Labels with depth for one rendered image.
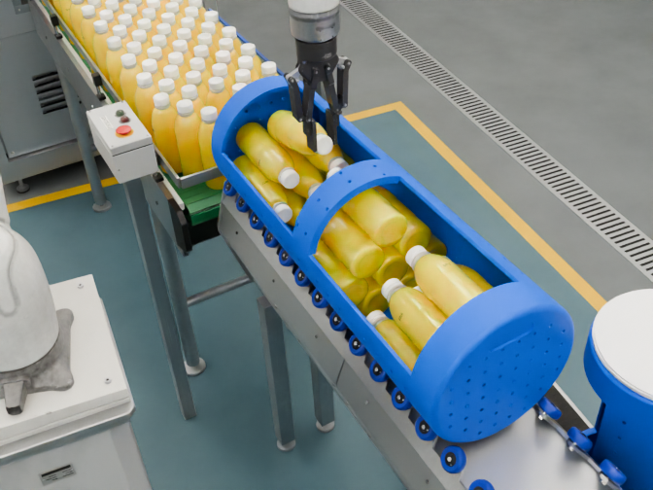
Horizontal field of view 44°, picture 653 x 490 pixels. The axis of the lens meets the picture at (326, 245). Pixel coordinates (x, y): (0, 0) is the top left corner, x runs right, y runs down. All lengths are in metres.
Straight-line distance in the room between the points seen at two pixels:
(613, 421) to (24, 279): 1.01
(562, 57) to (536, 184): 1.22
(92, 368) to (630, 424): 0.93
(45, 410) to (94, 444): 0.13
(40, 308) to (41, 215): 2.34
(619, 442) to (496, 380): 0.32
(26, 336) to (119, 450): 0.30
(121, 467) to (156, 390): 1.24
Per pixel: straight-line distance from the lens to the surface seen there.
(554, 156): 3.82
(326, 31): 1.45
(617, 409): 1.48
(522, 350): 1.29
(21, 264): 1.33
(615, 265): 3.27
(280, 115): 1.74
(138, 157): 1.93
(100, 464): 1.55
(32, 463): 1.51
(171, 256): 2.46
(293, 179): 1.68
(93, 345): 1.50
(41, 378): 1.45
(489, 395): 1.32
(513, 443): 1.45
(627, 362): 1.46
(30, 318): 1.36
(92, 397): 1.43
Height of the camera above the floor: 2.08
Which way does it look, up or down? 40 degrees down
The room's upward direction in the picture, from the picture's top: 3 degrees counter-clockwise
